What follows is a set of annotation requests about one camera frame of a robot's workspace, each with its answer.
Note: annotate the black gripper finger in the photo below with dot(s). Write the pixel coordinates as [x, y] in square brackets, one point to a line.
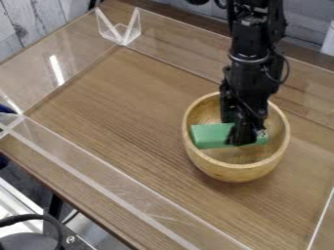
[244, 133]
[229, 105]

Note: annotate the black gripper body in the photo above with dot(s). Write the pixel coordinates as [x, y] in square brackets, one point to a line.
[254, 81]

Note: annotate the green rectangular block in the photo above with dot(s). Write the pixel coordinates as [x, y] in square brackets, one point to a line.
[210, 136]

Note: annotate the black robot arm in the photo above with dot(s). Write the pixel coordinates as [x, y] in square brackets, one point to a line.
[258, 25]

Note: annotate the light wooden bowl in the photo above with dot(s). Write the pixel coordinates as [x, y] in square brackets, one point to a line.
[236, 164]

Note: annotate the clear acrylic tray walls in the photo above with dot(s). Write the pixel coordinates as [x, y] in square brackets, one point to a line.
[97, 133]

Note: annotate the black table leg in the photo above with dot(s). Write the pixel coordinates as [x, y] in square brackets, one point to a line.
[55, 206]

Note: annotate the clear acrylic corner bracket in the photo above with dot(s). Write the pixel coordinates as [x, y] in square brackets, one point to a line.
[119, 33]

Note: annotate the black metal bracket with screw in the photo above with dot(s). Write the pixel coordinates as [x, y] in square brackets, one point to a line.
[53, 228]

